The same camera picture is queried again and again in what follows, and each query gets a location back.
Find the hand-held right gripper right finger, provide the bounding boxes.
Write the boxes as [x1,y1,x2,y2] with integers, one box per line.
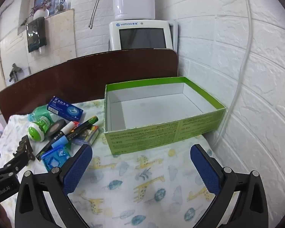
[190,144,269,228]

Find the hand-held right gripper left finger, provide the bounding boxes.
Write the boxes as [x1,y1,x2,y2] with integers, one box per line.
[14,144,102,228]

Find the blue plastic floss box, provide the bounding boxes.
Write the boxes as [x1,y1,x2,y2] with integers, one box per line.
[41,145,72,171]

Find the small blue plastic piece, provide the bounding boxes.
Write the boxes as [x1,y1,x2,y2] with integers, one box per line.
[50,139,69,151]

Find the playing card pack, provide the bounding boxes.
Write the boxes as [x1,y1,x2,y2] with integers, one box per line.
[71,125,99,146]

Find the white marker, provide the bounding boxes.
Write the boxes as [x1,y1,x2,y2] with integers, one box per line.
[60,121,80,136]

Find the black pen with green tip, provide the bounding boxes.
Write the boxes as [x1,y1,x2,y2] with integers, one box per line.
[36,115,99,157]

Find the green white plug-in repellent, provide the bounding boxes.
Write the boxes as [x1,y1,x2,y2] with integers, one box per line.
[28,116,53,143]

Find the black tape roll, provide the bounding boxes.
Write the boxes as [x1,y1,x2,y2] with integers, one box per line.
[46,121,67,139]

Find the green label water bottle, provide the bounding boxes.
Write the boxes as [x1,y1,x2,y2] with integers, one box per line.
[28,106,60,124]

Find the blue medicine box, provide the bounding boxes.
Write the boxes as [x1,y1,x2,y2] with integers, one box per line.
[47,96,84,121]

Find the green cardboard box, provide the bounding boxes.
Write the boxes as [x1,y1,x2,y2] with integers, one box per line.
[104,77,226,156]

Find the giraffe print cloth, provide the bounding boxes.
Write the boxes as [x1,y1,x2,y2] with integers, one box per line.
[0,98,228,228]

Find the metal faucet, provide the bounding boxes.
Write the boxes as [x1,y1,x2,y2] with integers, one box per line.
[9,63,23,82]

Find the brown wooden headboard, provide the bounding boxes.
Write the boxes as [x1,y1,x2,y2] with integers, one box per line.
[0,48,178,121]

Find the beige stone board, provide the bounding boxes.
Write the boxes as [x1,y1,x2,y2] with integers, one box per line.
[45,8,77,62]

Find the white water purifier with screen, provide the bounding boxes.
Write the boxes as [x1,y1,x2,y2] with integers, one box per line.
[109,19,175,51]

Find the potted plant in white vase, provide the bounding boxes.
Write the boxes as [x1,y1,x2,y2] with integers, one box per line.
[20,0,50,26]

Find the white water heater tank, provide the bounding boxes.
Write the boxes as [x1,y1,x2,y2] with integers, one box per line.
[113,0,155,21]

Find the dark wall holder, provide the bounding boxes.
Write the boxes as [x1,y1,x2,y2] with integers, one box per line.
[26,17,48,54]

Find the translucent wall tube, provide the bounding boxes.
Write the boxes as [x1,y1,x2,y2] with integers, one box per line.
[212,0,252,148]

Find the white frame behind purifier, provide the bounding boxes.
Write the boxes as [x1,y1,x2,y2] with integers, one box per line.
[167,20,179,53]

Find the flexible metal hose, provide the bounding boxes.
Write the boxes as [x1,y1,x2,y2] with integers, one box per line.
[88,0,114,29]

